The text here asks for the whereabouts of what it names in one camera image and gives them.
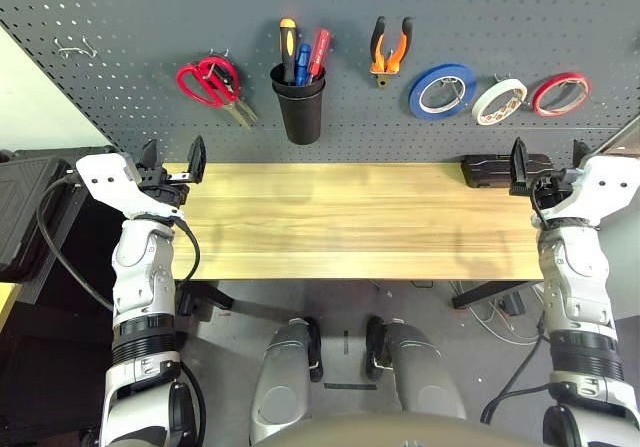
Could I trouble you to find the orange black screwdriver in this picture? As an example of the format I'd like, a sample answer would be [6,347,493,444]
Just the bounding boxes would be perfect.
[278,17,299,86]

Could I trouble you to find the black left camera cable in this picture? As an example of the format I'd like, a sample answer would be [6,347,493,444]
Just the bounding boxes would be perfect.
[35,175,116,313]

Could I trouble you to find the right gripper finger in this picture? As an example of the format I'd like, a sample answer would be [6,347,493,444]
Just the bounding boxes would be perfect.
[508,136,532,198]
[572,139,592,168]

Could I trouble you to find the silver left robot leg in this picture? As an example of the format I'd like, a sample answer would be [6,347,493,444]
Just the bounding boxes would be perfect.
[248,315,322,443]

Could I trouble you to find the silver red tape hook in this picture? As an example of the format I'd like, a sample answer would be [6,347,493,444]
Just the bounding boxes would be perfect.
[554,80,599,106]

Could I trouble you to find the black plastic cup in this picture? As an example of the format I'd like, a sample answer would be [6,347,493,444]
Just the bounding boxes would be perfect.
[270,62,327,99]
[272,84,326,146]

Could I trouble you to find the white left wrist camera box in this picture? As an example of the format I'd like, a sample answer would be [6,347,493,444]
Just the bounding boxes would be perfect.
[74,152,184,218]

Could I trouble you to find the grey rounded furniture panel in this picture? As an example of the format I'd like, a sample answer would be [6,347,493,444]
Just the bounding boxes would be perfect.
[597,186,640,328]

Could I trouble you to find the yellow board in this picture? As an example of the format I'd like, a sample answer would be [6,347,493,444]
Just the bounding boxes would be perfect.
[0,282,24,328]

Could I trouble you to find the black power adapter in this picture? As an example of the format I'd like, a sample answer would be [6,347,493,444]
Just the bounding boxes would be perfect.
[502,291,526,317]

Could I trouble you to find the silver blue tape hook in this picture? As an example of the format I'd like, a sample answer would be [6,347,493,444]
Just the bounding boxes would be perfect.
[439,76,466,106]

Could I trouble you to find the orange black pliers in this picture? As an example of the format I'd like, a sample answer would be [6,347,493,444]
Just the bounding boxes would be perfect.
[369,15,415,90]

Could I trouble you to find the silver scissors peg hook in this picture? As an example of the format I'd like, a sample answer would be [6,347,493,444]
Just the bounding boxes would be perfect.
[209,47,231,76]

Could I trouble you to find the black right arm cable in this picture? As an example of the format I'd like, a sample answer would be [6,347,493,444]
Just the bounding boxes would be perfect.
[479,311,551,426]

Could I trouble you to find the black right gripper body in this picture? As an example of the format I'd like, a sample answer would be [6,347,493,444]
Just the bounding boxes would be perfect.
[529,166,576,208]

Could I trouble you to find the white tape roll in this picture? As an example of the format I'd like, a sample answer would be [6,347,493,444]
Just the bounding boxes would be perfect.
[471,77,529,127]

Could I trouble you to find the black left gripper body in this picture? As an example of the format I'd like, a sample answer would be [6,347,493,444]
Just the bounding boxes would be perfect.
[132,164,194,206]

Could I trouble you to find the red handled scissors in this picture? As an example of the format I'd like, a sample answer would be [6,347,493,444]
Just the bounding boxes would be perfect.
[175,55,251,129]

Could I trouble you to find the black tool case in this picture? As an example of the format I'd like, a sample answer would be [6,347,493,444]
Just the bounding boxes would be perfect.
[460,153,555,188]

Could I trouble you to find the black table foot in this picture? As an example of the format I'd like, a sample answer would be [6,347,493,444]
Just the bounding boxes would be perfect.
[177,281,235,318]
[452,280,526,311]

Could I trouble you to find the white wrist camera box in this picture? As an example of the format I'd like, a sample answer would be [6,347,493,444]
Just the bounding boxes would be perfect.
[74,152,184,218]
[539,154,640,226]

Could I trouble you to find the bent wire peg hook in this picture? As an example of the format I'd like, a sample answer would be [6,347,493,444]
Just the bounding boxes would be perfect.
[54,36,99,61]

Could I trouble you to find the blue tape roll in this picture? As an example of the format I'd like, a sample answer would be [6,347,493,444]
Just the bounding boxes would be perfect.
[408,63,478,121]

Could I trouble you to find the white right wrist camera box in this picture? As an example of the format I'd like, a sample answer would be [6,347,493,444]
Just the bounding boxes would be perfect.
[539,154,640,226]

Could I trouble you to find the blue pen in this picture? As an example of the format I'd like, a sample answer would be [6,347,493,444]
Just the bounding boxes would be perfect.
[294,42,313,87]

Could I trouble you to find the silver right robot leg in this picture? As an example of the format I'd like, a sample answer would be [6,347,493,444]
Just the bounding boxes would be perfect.
[364,315,469,421]

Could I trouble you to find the silver robot leg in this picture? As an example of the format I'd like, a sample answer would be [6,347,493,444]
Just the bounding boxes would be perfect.
[364,315,469,421]
[248,315,322,443]

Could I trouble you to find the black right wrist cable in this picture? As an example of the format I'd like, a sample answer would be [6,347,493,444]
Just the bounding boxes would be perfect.
[528,174,551,231]

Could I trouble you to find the black handled scissors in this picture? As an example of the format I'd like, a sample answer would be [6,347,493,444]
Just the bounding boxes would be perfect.
[199,56,260,124]

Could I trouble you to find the olive robot torso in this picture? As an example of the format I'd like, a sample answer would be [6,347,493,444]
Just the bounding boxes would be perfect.
[249,411,544,447]

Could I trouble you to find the grey perforated pegboard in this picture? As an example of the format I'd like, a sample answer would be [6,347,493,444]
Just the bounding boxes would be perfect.
[0,0,640,166]

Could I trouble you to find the black wheeled cabinet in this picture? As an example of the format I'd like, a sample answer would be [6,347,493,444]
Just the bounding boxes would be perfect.
[0,146,121,438]

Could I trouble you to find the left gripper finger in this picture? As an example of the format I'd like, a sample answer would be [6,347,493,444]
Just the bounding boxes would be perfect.
[186,135,208,185]
[139,139,164,171]

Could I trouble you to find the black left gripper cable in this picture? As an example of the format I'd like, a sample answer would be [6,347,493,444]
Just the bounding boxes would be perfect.
[169,216,202,286]

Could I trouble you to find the grey floor cable bundle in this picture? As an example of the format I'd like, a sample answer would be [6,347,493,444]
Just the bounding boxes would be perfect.
[449,280,546,346]

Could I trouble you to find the red tape roll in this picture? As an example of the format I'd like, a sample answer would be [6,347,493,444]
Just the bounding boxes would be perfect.
[531,71,593,120]

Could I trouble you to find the red handled screwdriver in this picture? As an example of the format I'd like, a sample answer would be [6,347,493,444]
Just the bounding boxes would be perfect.
[307,28,334,84]

